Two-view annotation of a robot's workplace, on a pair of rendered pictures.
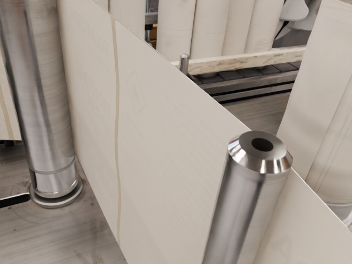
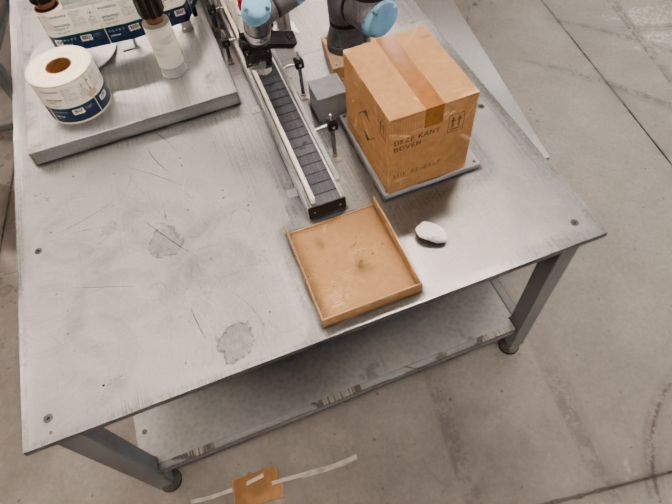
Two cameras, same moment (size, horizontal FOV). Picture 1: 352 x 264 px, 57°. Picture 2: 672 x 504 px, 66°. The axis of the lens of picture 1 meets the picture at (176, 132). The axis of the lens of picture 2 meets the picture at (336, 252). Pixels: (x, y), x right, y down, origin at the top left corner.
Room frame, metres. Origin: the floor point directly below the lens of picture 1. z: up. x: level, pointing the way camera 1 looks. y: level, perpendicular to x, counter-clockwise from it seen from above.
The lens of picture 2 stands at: (1.07, -1.49, 1.97)
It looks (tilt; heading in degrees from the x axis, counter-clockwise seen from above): 57 degrees down; 105
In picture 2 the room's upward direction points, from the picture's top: 7 degrees counter-clockwise
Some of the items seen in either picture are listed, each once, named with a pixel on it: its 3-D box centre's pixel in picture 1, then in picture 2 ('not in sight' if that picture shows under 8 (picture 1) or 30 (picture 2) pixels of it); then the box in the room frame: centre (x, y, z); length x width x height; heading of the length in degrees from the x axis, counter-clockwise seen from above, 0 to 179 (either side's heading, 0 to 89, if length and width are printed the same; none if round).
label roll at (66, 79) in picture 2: not in sight; (70, 84); (-0.04, -0.31, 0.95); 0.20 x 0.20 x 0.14
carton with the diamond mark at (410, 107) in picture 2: not in sight; (405, 110); (1.03, -0.39, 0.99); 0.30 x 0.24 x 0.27; 120
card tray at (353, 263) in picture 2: not in sight; (350, 257); (0.92, -0.80, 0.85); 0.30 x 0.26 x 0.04; 119
